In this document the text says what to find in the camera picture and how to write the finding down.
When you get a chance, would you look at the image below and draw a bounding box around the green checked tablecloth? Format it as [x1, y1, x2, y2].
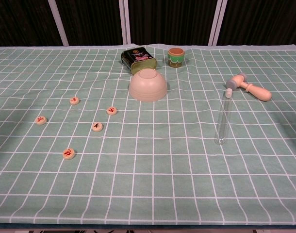
[0, 43, 296, 226]

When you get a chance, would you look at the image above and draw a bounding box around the wooden toy hammer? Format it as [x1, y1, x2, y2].
[226, 73, 273, 102]

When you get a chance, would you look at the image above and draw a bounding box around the white frame post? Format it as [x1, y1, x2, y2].
[47, 0, 69, 47]
[208, 0, 228, 46]
[118, 0, 132, 46]

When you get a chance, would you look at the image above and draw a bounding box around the beige upturned bowl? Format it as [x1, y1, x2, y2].
[128, 68, 168, 102]

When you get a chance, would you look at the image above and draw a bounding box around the dark green food tin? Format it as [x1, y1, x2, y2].
[120, 47, 157, 76]

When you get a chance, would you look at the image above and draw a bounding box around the green and orange cup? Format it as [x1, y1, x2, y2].
[167, 47, 186, 68]

